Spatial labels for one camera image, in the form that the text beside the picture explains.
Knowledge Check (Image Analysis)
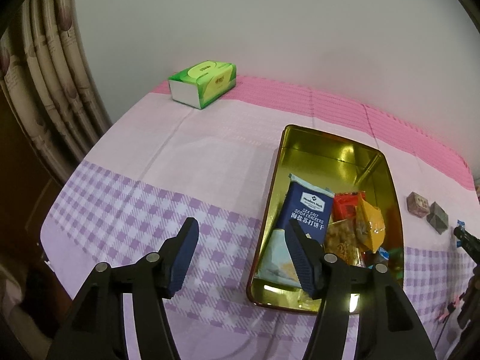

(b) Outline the grey sesame cake block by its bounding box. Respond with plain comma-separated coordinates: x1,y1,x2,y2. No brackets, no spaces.
426,202,449,234

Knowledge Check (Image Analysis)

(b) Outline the brown cake square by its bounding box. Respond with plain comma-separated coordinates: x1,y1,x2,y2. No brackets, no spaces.
406,192,431,218

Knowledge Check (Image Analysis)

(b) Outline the clear bag nut brittle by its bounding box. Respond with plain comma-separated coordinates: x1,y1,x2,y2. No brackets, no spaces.
324,219,365,267

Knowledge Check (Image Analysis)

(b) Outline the orange yellow snack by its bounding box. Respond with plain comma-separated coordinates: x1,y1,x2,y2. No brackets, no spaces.
355,194,386,253

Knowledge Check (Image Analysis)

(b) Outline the red snack packet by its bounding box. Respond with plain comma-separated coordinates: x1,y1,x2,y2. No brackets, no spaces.
332,191,366,227

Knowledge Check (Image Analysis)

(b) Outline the navy soda cracker pack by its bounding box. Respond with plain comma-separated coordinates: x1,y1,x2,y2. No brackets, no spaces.
256,174,335,289

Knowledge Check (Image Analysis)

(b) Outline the blue snack pack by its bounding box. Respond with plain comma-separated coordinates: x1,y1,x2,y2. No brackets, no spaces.
368,247,390,267

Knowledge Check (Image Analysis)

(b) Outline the gold toffee tin box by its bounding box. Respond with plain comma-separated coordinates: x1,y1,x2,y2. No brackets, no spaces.
247,124,404,313

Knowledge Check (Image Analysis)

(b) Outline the pink purple plaid tablecloth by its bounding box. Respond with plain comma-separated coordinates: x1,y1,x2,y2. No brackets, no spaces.
41,76,479,359

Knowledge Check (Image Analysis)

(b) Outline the green tissue pack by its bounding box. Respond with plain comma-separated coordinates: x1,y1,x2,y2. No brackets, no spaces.
168,60,237,110

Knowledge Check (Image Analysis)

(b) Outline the beige patterned curtain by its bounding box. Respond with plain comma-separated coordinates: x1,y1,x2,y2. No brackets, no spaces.
1,0,112,182

